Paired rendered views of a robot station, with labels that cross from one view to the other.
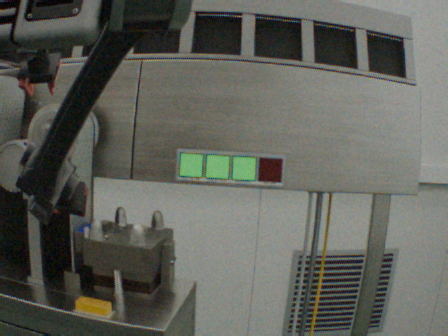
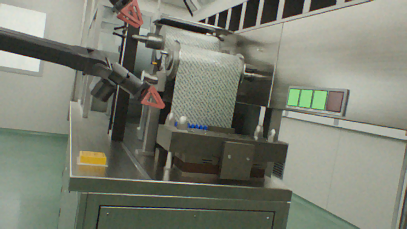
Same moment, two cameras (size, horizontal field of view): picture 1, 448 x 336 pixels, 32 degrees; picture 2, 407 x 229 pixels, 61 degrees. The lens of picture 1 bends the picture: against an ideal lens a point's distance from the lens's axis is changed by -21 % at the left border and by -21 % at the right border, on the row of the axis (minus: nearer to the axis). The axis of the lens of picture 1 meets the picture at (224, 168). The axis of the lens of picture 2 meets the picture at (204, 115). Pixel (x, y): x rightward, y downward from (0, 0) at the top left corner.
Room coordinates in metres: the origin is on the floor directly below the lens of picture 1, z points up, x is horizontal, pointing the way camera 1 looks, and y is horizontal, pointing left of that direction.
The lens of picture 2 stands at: (1.50, -0.79, 1.14)
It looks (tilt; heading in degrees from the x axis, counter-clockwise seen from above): 3 degrees down; 64
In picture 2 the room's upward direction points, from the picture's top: 9 degrees clockwise
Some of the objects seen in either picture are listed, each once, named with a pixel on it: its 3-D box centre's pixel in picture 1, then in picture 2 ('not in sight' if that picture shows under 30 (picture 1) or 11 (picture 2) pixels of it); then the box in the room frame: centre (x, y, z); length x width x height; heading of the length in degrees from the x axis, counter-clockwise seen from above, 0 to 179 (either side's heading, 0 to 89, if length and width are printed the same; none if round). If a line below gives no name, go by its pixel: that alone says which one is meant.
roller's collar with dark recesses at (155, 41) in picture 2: not in sight; (153, 41); (1.89, 0.65, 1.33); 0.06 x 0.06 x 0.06; 86
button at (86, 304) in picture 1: (93, 306); (92, 157); (1.66, 0.25, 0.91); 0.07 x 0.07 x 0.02; 86
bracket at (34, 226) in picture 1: (34, 221); (150, 112); (1.86, 0.43, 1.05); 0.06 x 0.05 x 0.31; 176
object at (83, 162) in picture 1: (80, 193); (204, 104); (2.02, 0.33, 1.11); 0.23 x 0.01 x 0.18; 176
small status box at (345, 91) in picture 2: (231, 167); (313, 99); (2.20, -0.02, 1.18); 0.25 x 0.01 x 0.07; 86
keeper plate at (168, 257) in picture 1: (169, 264); (236, 160); (2.06, 0.11, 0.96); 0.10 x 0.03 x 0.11; 176
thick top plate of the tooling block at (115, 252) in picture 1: (129, 246); (221, 143); (2.05, 0.20, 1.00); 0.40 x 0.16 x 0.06; 176
